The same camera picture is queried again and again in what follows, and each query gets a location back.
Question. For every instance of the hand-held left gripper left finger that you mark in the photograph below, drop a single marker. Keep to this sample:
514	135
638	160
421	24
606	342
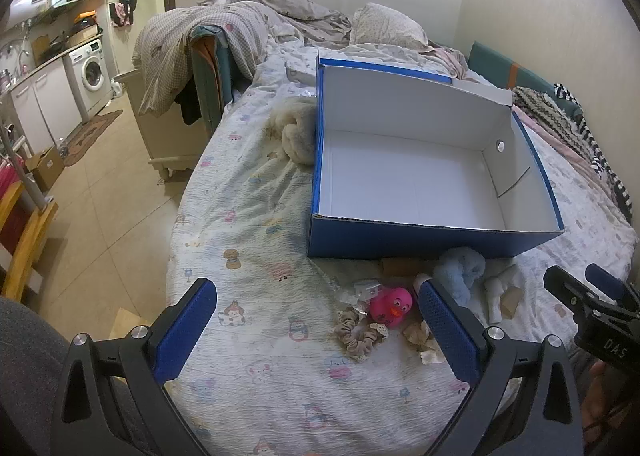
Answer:
187	326

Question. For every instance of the white water heater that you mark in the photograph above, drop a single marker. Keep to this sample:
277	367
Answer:
31	0

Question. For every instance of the patterned knit cloth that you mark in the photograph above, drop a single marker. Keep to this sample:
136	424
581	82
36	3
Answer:
540	106

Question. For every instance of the floral pillow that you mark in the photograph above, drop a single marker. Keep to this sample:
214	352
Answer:
385	26

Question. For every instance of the yellow wooden chair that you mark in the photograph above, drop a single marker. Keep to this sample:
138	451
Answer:
25	241

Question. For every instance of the small clear plastic bag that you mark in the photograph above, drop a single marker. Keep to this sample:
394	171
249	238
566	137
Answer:
362	291

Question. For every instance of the green padded headboard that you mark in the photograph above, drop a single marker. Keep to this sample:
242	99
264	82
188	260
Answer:
492	63

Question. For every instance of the beige scrunchie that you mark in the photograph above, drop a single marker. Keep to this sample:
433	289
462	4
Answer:
357	338

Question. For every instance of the white sock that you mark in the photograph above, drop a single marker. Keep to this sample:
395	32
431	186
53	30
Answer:
495	293

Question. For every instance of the pink rubber duck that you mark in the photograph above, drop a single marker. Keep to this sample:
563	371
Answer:
392	303

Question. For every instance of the person's grey trouser leg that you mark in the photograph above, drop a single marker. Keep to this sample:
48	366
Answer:
30	376

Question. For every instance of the white washing machine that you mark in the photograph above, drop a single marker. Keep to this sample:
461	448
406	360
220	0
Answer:
90	76

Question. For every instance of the beige baby crib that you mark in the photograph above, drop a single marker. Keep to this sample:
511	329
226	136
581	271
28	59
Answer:
170	141

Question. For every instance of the dark hanging cloth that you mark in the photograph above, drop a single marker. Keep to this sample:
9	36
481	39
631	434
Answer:
189	103

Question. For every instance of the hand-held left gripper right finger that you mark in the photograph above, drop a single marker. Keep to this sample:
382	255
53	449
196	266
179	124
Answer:
445	331

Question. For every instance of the beige cloth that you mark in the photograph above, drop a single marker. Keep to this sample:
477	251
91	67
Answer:
420	336

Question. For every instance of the black white striped cloth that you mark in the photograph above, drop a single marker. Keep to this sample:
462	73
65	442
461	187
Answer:
597	156

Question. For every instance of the hanging clothes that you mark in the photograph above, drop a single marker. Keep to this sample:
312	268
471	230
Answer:
125	3

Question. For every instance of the cream fluffy plush toy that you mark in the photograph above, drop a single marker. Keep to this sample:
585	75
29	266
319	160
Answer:
297	131

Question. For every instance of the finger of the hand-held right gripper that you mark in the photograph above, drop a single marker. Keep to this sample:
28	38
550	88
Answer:
607	283
570	291

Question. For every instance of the brown floor mat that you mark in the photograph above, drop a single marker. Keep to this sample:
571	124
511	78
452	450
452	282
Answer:
95	133

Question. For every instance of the beige cloth scrap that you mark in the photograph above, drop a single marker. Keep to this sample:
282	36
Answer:
511	305

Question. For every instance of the white kitchen cabinet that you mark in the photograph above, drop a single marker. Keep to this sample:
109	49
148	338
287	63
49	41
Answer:
45	106

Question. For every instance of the blue cardboard box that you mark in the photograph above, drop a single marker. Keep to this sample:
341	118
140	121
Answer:
400	171

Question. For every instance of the metal pole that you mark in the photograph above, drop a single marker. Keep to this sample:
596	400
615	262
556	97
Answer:
22	171

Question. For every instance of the light blue plush toy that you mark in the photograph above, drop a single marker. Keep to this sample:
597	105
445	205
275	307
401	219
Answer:
460	273

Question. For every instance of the checkered blanket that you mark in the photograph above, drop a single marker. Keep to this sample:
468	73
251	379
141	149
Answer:
165	51

